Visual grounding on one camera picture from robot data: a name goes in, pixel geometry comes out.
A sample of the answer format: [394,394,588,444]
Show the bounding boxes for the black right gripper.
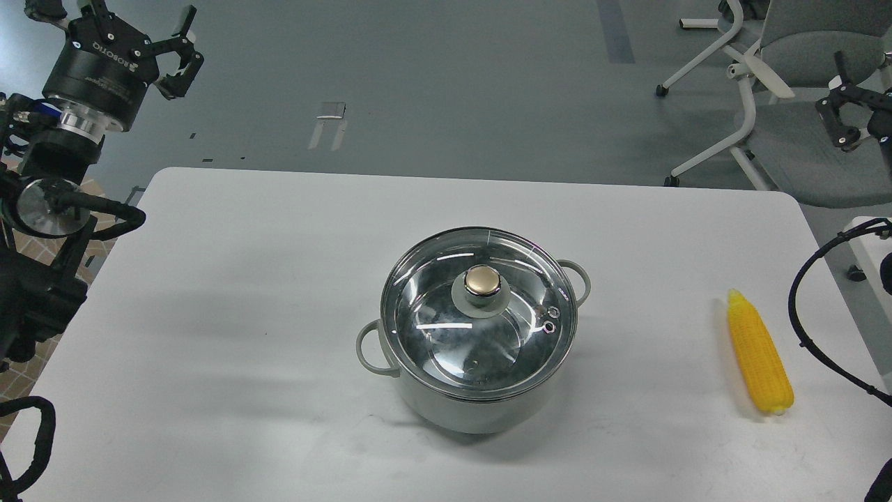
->
[815,51,891,172]

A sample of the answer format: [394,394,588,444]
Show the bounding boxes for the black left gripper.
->
[24,1,204,117]

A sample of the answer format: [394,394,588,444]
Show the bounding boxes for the yellow corn cob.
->
[727,289,794,416]

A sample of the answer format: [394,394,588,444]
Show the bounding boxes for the glass pot lid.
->
[380,227,578,402]

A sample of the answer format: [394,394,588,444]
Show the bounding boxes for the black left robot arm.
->
[1,1,204,370]

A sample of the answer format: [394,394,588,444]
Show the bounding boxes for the grey steel cooking pot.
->
[356,226,592,434]

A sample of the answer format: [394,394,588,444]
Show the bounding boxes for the grey office chair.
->
[663,0,892,208]

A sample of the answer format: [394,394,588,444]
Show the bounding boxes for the white chair base background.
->
[655,1,745,98]

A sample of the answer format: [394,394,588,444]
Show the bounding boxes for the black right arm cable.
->
[788,218,892,408]

